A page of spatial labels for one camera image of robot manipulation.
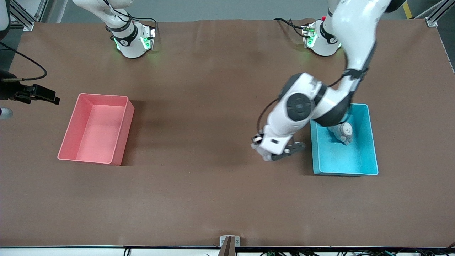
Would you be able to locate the black right arm wrist cable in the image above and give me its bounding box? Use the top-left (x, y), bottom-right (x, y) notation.
top-left (0, 42), bottom-right (48, 82)

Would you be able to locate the grey plush toy white belly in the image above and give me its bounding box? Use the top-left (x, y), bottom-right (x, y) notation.
top-left (328, 122), bottom-right (354, 146)

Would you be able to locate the blue plastic box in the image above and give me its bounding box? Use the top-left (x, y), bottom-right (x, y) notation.
top-left (310, 103), bottom-right (379, 176)

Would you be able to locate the aluminium frame profile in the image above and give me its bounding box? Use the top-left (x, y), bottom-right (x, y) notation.
top-left (36, 0), bottom-right (49, 22)
top-left (9, 0), bottom-right (35, 32)
top-left (414, 0), bottom-right (455, 27)

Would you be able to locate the black right arm base cable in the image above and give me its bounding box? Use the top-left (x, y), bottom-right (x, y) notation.
top-left (104, 0), bottom-right (158, 34)

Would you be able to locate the brown table cover sheet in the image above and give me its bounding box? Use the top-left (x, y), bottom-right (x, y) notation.
top-left (0, 18), bottom-right (455, 248)

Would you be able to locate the grey metal table bracket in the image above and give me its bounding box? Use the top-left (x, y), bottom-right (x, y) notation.
top-left (220, 235), bottom-right (241, 256)

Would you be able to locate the metal connector plate green light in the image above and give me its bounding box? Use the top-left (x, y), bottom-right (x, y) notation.
top-left (301, 23), bottom-right (317, 48)
top-left (141, 26), bottom-right (157, 51)

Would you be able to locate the black left arm base cable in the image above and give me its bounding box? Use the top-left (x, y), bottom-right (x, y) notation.
top-left (273, 18), bottom-right (308, 38)

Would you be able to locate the pink plastic box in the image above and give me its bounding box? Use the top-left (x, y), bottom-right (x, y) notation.
top-left (57, 93), bottom-right (135, 166)

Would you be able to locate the black arm base cable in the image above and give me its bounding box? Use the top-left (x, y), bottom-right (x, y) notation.
top-left (273, 18), bottom-right (308, 38)
top-left (104, 0), bottom-right (158, 34)

